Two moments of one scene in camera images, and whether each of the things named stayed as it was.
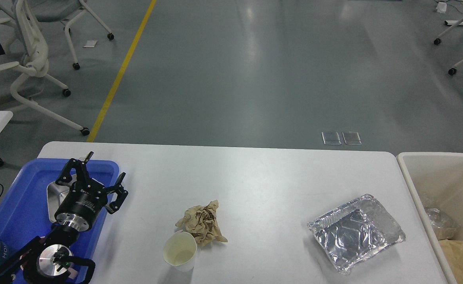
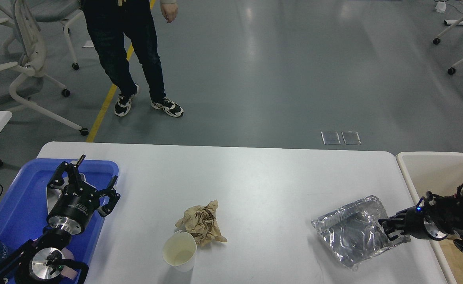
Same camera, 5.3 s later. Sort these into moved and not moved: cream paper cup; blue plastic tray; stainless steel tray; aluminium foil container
Moved: aluminium foil container
Not moved: blue plastic tray; stainless steel tray; cream paper cup
